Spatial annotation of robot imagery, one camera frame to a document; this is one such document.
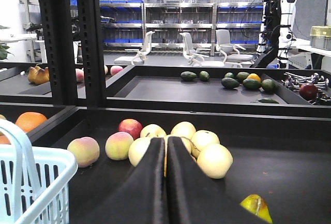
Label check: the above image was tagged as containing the orange fruit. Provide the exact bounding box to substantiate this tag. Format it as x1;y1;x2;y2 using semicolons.
15;112;48;133

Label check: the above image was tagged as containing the pink yellow peach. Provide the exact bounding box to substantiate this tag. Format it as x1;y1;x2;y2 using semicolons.
105;132;133;160
67;137;100;168

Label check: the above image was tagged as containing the green avocado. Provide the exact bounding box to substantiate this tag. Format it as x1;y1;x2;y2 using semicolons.
180;71;197;82

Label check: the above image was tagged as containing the red apple among pears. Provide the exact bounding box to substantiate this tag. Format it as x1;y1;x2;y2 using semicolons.
118;118;143;140

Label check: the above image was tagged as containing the brown pear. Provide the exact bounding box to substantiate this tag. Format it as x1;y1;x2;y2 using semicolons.
28;66;50;85

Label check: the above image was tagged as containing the white office chair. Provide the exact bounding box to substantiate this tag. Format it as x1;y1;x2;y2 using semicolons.
216;29;254;67

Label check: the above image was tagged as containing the light blue plastic basket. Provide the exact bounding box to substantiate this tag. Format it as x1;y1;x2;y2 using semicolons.
1;120;78;223

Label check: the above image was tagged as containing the pale yellow pear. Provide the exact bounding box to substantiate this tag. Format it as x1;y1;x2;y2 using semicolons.
197;143;233;179

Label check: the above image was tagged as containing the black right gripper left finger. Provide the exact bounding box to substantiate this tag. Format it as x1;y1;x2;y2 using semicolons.
80;138;169;223

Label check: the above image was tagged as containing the white humanoid robot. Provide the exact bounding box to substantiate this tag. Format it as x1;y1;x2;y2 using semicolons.
251;0;297;68

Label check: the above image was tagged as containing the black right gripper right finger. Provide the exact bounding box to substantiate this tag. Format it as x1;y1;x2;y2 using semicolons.
167;137;265;223

